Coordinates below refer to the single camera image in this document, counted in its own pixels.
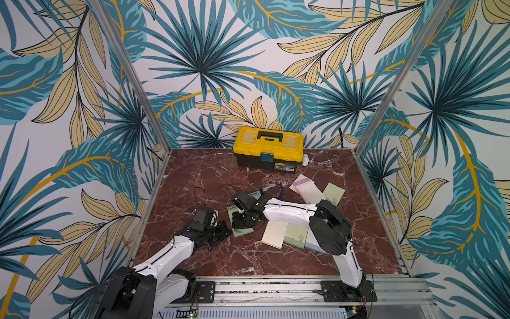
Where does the small green memo pad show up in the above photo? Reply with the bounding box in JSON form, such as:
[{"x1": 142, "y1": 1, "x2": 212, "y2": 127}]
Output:
[{"x1": 227, "y1": 205, "x2": 254, "y2": 237}]

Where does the yellow topped cream memo pad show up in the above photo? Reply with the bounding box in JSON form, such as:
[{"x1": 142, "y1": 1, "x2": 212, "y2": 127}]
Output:
[{"x1": 261, "y1": 221, "x2": 288, "y2": 249}]

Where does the large green memo pad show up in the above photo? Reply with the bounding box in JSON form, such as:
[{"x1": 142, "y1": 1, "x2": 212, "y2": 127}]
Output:
[{"x1": 284, "y1": 223, "x2": 308, "y2": 249}]

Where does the pink memo pad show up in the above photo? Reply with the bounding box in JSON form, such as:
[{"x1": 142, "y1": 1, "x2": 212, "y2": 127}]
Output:
[{"x1": 296, "y1": 182, "x2": 325, "y2": 204}]

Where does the blue topped cream memo pad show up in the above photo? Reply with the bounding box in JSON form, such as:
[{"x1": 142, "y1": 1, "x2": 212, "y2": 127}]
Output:
[{"x1": 249, "y1": 191, "x2": 262, "y2": 200}]

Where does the grey white memo pad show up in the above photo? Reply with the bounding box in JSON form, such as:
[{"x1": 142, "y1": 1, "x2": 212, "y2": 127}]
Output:
[{"x1": 305, "y1": 233, "x2": 327, "y2": 254}]

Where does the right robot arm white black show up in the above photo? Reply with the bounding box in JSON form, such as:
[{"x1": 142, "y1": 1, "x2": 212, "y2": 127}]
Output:
[{"x1": 231, "y1": 191, "x2": 366, "y2": 290}]

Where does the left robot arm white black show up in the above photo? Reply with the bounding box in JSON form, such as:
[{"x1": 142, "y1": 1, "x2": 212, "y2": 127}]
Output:
[{"x1": 94, "y1": 206, "x2": 232, "y2": 318}]

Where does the yellow black toolbox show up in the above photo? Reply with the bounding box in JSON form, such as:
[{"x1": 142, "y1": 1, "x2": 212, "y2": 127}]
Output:
[{"x1": 233, "y1": 126, "x2": 304, "y2": 174}]

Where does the small white bottle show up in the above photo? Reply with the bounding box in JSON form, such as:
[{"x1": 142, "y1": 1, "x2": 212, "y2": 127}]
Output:
[{"x1": 301, "y1": 154, "x2": 309, "y2": 167}]

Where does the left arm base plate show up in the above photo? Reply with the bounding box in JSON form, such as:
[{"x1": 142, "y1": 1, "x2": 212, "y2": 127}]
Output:
[{"x1": 165, "y1": 281, "x2": 216, "y2": 306}]

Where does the aluminium front rail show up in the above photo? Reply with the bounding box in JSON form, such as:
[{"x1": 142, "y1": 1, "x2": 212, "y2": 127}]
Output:
[{"x1": 152, "y1": 275, "x2": 443, "y2": 318}]

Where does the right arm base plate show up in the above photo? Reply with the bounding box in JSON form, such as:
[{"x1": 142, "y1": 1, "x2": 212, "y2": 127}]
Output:
[{"x1": 319, "y1": 280, "x2": 378, "y2": 304}]

